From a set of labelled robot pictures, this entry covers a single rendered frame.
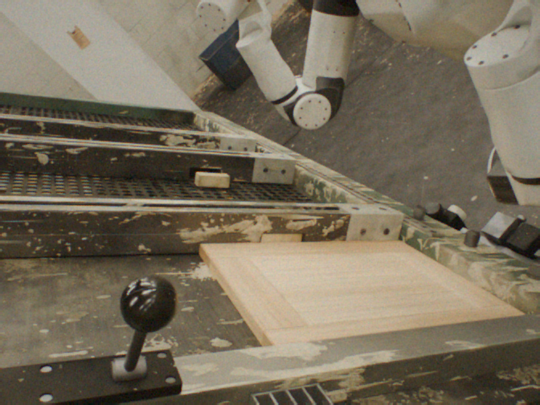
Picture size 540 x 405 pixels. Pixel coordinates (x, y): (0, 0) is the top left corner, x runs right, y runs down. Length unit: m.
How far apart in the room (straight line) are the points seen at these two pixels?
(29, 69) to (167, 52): 1.51
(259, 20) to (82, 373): 0.74
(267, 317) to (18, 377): 0.28
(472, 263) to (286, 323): 0.38
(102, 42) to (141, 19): 1.47
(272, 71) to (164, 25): 4.96
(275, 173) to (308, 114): 0.36
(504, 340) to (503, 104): 0.29
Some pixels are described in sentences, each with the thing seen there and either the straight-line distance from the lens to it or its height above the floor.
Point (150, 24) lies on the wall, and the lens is 5.88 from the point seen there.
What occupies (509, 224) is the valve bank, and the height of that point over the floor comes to 0.76.
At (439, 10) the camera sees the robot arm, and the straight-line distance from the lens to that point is 0.42.
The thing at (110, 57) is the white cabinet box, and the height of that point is 1.09.
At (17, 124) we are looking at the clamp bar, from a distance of 1.43.
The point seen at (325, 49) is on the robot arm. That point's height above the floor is 1.22.
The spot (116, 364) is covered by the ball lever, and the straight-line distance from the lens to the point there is 0.41.
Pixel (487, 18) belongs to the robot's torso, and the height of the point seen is 1.22.
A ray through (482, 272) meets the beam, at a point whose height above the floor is 0.91.
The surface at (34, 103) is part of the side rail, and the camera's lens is 2.20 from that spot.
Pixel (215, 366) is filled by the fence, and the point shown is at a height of 1.29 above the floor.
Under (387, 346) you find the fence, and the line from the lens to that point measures 0.54.
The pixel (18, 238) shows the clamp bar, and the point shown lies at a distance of 0.72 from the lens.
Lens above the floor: 1.56
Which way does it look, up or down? 31 degrees down
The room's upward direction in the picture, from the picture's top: 45 degrees counter-clockwise
